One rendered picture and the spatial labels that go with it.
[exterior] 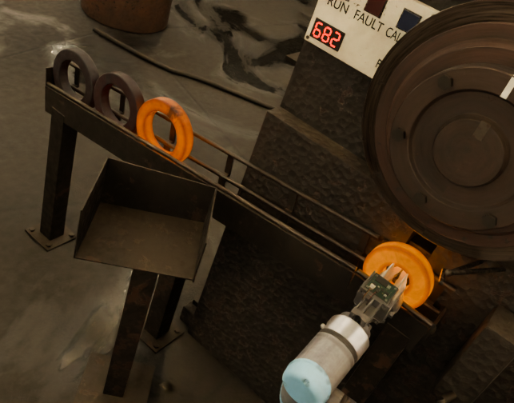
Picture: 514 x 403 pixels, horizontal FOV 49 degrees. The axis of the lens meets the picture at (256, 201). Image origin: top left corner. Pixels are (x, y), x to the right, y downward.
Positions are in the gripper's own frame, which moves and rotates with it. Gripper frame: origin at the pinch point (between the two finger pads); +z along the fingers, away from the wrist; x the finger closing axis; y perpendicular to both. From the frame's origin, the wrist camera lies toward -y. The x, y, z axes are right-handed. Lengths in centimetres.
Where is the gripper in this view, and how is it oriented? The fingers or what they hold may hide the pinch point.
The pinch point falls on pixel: (400, 273)
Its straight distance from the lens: 127.5
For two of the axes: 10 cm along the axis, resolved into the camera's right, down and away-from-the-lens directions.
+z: 6.5, -5.5, 5.3
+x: -7.5, -5.6, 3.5
